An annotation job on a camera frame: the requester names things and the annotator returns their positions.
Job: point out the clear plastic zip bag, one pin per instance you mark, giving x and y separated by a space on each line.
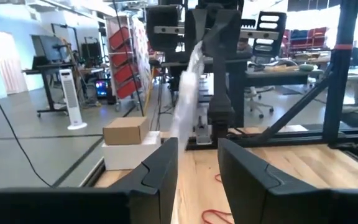
186 93

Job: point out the white office chair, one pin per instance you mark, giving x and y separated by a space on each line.
253 93

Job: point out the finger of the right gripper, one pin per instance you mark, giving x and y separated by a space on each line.
283 25
163 15

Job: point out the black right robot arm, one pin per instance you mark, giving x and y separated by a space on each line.
221 93

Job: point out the dark computer monitor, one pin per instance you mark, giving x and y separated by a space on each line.
53 46

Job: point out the distant rack with red bins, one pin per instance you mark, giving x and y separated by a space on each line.
121 39

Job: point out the black standing desk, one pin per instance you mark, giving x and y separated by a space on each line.
48 93

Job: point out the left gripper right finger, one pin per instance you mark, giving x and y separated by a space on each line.
275 202

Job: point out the white box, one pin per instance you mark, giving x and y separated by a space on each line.
129 157

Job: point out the lit computer tower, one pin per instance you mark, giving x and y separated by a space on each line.
102 88

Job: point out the brown cardboard box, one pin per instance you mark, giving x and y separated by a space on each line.
124 130

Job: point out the white tower fan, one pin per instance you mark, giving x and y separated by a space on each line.
70 96

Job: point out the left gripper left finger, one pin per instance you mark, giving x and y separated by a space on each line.
104 205

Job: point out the red rubber band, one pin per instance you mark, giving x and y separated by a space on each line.
216 212
217 178

